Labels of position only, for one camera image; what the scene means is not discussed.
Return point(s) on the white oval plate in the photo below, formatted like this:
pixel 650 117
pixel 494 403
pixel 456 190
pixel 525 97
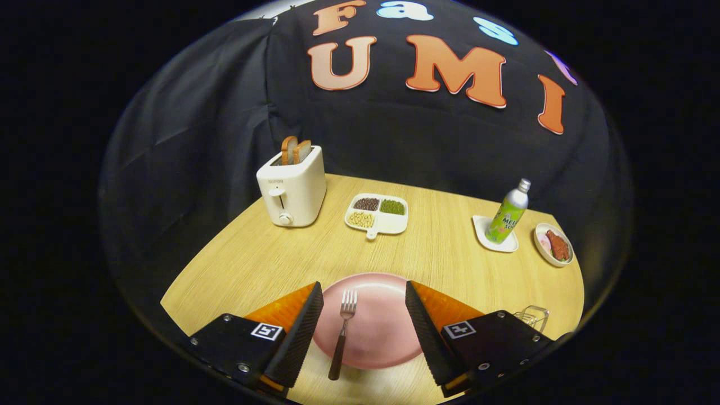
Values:
pixel 554 262

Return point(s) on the pile of dark red beans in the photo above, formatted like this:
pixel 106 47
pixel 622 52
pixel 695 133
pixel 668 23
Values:
pixel 366 204

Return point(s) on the pile of yellow soybeans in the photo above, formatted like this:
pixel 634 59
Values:
pixel 361 219

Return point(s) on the green soda bottle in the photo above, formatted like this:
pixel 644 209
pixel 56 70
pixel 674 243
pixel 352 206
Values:
pixel 506 219

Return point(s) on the white square coaster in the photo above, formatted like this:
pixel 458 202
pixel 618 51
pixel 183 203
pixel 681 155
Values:
pixel 482 230

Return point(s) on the metal drain basket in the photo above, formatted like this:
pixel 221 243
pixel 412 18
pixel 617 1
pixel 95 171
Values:
pixel 534 308

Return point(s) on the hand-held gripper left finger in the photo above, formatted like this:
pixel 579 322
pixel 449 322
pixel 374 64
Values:
pixel 298 332

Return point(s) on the white toaster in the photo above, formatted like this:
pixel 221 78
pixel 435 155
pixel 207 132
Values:
pixel 298 191

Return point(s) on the pile of green beans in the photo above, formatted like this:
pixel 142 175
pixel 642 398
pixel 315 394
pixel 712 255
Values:
pixel 392 207

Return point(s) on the pink round plate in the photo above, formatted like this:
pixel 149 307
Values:
pixel 377 332

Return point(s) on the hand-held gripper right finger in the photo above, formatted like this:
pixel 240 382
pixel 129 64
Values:
pixel 427 332

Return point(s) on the white divided dish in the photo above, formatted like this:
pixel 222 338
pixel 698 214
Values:
pixel 391 224

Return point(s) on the pink ham slices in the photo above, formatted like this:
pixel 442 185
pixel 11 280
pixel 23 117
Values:
pixel 544 243

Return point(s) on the brown bread slice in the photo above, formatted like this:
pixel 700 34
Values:
pixel 302 151
pixel 288 149

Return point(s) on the red brown meat slice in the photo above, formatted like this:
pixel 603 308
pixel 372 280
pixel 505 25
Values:
pixel 558 246

